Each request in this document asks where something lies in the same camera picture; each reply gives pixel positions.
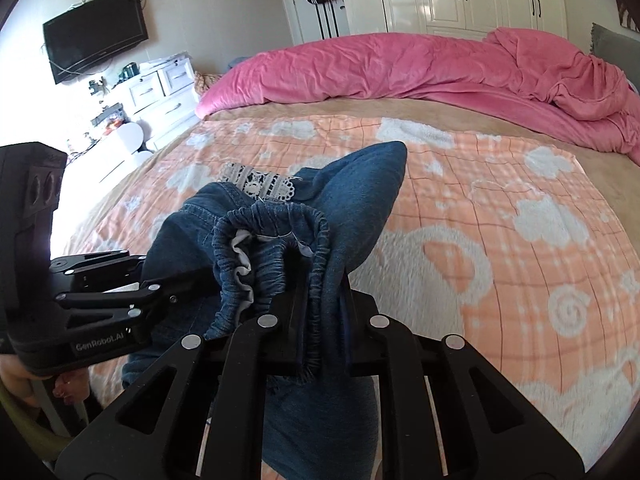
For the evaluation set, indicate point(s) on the pink duvet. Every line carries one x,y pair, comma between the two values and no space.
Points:
400,65

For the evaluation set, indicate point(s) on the grey headboard cushion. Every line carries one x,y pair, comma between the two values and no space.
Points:
612,52

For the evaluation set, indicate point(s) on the orange white patterned blanket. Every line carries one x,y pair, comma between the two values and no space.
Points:
500,260

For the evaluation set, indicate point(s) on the white dresser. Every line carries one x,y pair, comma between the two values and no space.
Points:
160,100

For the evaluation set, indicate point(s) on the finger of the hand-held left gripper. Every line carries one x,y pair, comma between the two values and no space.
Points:
95,260
165,287

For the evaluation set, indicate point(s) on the white door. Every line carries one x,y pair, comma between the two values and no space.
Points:
295,20

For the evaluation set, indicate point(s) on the person's left hand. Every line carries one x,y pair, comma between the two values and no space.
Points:
15,380

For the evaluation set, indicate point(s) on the beige bed sheet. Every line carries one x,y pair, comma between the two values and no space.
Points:
550,125

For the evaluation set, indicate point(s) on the black wall television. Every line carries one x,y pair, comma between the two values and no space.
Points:
95,35

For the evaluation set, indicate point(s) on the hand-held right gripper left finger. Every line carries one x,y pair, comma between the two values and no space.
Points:
287,340

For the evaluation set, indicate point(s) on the blue denim garment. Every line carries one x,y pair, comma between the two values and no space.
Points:
350,200

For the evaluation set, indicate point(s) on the white round stool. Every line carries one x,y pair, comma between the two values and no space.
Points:
126,137

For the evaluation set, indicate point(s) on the person's left forearm green sleeve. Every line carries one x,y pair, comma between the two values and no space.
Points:
30,440

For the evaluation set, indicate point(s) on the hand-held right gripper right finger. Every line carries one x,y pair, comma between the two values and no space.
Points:
362,340

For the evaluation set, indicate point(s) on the dark green cup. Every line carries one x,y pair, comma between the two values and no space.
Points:
131,70

